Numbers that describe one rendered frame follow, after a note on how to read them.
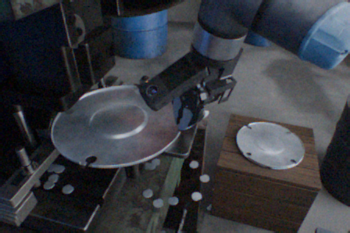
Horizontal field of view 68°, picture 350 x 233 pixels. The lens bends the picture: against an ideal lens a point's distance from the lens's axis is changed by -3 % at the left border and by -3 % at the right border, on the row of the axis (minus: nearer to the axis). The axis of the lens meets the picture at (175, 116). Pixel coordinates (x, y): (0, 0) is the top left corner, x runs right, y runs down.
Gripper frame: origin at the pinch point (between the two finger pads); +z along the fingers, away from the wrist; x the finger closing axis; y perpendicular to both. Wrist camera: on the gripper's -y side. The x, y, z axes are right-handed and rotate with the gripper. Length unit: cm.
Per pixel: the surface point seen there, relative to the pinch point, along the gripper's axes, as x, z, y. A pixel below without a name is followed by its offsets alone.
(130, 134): 3.3, 2.4, -9.2
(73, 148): 5.5, 3.3, -20.7
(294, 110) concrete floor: 23, 92, 139
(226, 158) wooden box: 2, 48, 36
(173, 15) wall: 250, 161, 183
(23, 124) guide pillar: 16.7, 5.4, -27.9
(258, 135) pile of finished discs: 5, 47, 57
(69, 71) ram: 12.6, -10.1, -17.4
